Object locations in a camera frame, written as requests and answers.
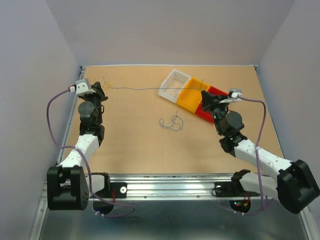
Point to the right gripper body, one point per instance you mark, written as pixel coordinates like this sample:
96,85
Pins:
219,112

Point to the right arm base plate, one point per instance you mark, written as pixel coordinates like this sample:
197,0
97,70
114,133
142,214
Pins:
227,189

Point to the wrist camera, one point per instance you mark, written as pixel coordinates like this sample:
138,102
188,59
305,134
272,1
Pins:
81,87
234,96

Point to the red plastic bin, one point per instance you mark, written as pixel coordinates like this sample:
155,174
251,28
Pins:
206,115

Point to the white plastic bin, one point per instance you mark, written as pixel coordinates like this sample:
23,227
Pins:
173,85

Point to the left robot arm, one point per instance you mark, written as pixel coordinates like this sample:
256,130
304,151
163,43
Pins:
70,184

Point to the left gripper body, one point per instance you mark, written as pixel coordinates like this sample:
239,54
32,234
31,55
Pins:
96,98

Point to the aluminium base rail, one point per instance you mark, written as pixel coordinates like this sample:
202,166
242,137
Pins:
185,187

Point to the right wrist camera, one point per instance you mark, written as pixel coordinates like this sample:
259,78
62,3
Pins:
234,96

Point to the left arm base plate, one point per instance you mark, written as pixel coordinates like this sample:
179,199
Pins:
117,190

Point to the yellow plastic bin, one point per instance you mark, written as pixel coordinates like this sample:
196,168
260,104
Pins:
190,96

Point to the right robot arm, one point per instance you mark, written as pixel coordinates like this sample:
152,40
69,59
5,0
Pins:
289,182

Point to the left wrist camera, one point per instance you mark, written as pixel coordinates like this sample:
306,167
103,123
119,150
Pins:
81,87

